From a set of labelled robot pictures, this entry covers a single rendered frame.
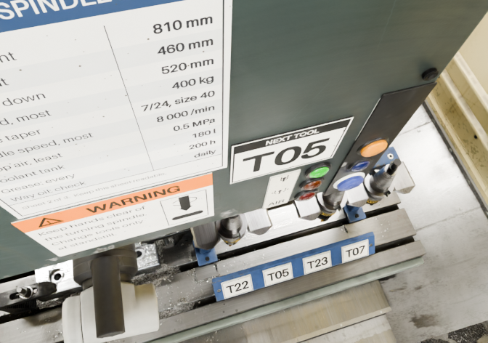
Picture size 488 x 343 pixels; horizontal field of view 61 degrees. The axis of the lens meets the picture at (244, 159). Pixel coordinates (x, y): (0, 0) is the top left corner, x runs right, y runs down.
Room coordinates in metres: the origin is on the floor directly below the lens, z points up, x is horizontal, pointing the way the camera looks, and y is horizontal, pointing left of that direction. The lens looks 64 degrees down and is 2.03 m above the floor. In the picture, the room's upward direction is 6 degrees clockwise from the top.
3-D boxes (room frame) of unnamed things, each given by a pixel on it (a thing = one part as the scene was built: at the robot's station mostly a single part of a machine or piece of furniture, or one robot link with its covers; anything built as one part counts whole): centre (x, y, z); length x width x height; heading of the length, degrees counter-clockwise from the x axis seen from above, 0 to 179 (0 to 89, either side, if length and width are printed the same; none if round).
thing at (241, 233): (0.26, 0.01, 1.21); 0.06 x 0.06 x 0.03
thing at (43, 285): (0.10, 0.47, 0.97); 0.13 x 0.03 x 0.15; 112
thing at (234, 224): (0.26, 0.01, 1.26); 0.04 x 0.04 x 0.07
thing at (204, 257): (0.29, 0.08, 1.05); 0.10 x 0.05 x 0.30; 22
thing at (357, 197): (0.36, -0.24, 1.21); 0.07 x 0.05 x 0.01; 22
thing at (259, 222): (0.28, -0.04, 1.21); 0.07 x 0.05 x 0.01; 22
